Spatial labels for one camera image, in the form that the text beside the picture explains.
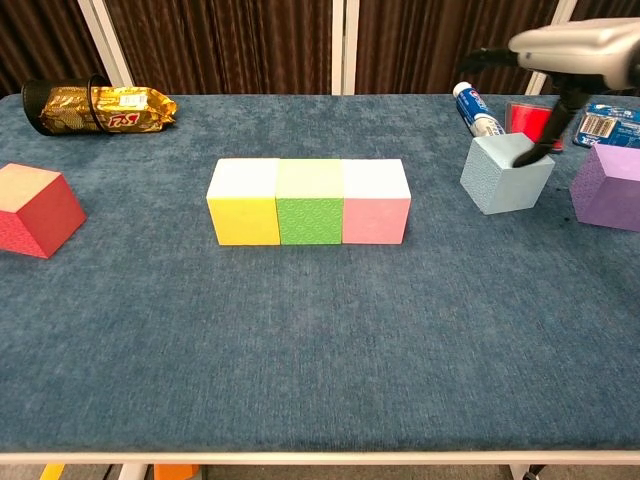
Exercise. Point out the purple cube block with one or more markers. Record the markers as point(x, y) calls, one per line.
point(610, 200)

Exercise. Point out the pink cube block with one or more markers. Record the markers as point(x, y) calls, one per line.
point(375, 220)

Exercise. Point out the gold foil snack packet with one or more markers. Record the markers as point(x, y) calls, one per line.
point(140, 112)

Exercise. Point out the red ink pad case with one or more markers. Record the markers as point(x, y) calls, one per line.
point(525, 120)

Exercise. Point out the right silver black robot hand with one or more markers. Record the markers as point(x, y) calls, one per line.
point(575, 50)

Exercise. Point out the light blue cube block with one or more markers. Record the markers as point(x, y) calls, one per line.
point(505, 190)

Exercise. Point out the brown pleated curtain panel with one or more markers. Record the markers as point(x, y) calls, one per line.
point(425, 40)
point(40, 40)
point(225, 45)
point(610, 10)

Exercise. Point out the yellow cube block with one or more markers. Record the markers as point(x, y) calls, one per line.
point(245, 220)

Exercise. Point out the blue white toothpaste tube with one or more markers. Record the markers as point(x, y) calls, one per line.
point(472, 107)

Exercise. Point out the white partition post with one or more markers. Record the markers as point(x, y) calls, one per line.
point(345, 50)
point(107, 50)
point(537, 82)

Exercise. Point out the red cube block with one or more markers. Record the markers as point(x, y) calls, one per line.
point(45, 220)

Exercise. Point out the yellow floor tape strip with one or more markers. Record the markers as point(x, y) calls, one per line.
point(51, 473)

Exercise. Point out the black mesh pen cup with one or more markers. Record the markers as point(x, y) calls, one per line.
point(32, 100)

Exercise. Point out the green cube block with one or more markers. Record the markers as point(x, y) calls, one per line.
point(310, 220)

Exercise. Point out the blue cookie box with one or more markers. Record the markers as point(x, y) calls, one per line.
point(607, 125)

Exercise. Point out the white table leg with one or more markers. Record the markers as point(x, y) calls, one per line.
point(519, 473)
point(132, 473)

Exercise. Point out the orange object under table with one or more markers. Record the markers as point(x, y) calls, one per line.
point(175, 472)

